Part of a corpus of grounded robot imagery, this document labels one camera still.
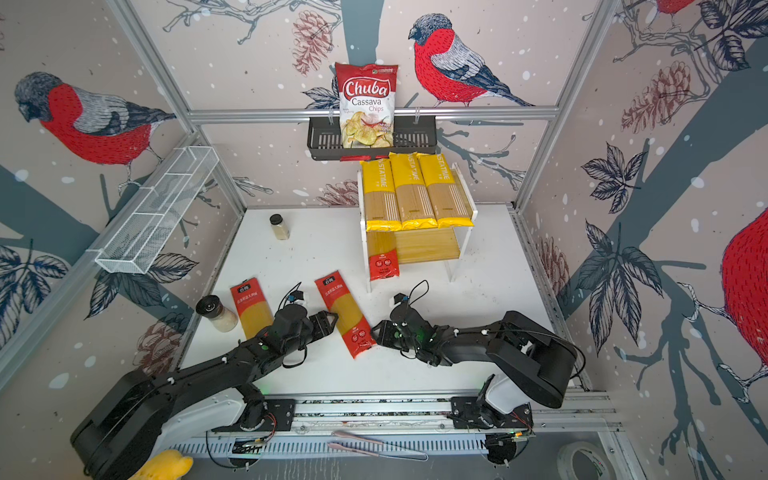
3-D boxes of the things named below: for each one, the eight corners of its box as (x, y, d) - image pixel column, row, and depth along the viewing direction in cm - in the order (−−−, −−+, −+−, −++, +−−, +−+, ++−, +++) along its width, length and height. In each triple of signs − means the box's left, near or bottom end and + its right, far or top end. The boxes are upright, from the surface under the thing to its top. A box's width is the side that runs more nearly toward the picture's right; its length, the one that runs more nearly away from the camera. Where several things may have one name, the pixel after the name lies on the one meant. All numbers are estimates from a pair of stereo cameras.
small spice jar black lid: (276, 241, 113) (267, 222, 105) (279, 232, 116) (271, 213, 108) (288, 241, 113) (280, 222, 105) (291, 232, 116) (283, 213, 108)
